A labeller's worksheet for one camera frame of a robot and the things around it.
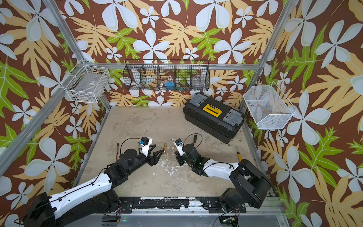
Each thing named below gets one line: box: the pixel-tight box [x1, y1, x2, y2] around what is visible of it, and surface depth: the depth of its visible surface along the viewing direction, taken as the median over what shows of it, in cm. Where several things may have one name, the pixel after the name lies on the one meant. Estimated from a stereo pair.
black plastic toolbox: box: [182, 92, 245, 144], surface depth 96 cm
